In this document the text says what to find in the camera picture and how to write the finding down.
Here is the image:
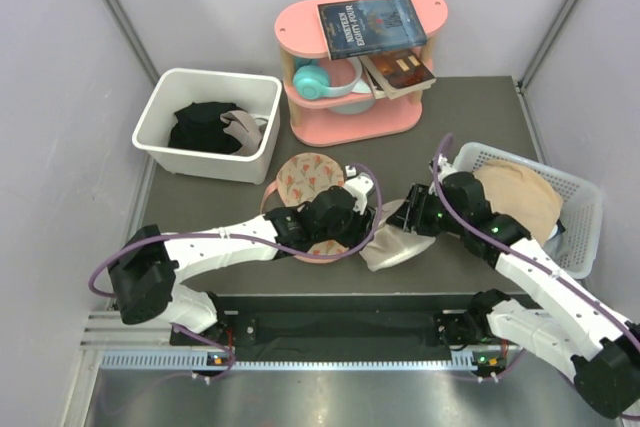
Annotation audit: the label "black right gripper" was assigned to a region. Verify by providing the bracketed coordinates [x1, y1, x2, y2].
[386, 184, 467, 237]

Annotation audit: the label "white mesh laundry bag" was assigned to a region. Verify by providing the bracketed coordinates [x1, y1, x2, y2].
[359, 199, 436, 272]

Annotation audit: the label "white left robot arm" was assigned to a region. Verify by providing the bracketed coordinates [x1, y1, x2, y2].
[107, 173, 376, 344]

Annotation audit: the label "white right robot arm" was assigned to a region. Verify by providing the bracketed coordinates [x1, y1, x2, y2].
[387, 172, 639, 419]

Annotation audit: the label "floral mesh laundry bag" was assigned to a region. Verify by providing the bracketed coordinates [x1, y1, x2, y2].
[259, 152, 347, 265]

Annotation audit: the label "beige bra in bin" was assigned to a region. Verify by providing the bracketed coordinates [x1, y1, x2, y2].
[220, 110, 268, 156]

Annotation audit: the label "beige cloth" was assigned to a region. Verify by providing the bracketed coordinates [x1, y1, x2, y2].
[473, 159, 564, 245]

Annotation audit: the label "grey bowl on shelf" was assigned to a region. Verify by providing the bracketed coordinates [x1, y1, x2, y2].
[330, 98, 376, 115]

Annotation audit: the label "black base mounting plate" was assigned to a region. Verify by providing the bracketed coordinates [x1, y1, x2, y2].
[175, 311, 494, 353]

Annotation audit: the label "grey cloth in basket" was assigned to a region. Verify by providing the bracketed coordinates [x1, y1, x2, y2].
[543, 224, 570, 264]

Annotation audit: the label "teal headphones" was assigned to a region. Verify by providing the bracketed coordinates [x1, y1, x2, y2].
[293, 57, 372, 100]

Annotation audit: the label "white plastic bin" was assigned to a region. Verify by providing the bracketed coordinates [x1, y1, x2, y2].
[132, 68, 282, 184]

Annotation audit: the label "dark orange book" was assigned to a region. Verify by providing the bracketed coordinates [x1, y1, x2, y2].
[360, 49, 436, 99]

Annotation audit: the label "pink wooden shelf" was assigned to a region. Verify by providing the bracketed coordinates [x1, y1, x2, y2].
[274, 0, 448, 147]

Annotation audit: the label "white plastic basket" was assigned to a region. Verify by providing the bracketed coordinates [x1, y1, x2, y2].
[453, 142, 603, 279]

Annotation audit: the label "black garment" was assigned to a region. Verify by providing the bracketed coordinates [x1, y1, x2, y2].
[168, 102, 240, 155]

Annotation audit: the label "blue Nineteen Eighty-Four book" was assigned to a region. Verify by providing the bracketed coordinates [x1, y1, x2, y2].
[318, 0, 428, 60]

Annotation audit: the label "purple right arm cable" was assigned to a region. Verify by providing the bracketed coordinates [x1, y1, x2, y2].
[432, 132, 640, 421]

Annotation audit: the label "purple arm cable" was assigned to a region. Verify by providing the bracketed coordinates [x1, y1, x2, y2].
[432, 132, 640, 421]
[88, 162, 384, 382]

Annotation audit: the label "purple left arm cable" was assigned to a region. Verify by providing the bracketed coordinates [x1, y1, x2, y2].
[88, 162, 384, 382]

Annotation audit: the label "grey slotted cable duct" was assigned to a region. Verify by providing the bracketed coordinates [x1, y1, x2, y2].
[99, 350, 506, 372]

